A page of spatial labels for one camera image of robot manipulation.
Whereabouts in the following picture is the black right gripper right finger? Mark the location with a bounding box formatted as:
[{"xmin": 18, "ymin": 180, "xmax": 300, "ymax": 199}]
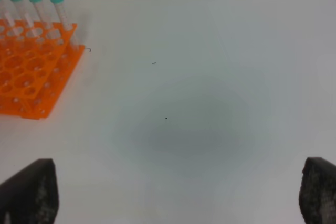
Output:
[{"xmin": 299, "ymin": 157, "xmax": 335, "ymax": 224}]

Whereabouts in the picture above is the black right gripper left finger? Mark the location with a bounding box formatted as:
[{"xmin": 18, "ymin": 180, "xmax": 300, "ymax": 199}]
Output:
[{"xmin": 1, "ymin": 158, "xmax": 59, "ymax": 223}]

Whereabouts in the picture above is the orange plastic test tube rack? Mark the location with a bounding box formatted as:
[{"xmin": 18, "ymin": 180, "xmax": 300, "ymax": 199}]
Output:
[{"xmin": 1, "ymin": 20, "xmax": 86, "ymax": 120}]

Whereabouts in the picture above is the from test tube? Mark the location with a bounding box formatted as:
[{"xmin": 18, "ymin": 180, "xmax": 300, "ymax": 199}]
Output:
[
  {"xmin": 0, "ymin": 0, "xmax": 18, "ymax": 37},
  {"xmin": 29, "ymin": 0, "xmax": 55, "ymax": 39},
  {"xmin": 11, "ymin": 0, "xmax": 38, "ymax": 38}
]

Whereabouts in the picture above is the rightmost back row test tube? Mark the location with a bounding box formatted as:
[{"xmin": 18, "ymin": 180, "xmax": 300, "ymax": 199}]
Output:
[{"xmin": 49, "ymin": 0, "xmax": 79, "ymax": 49}]

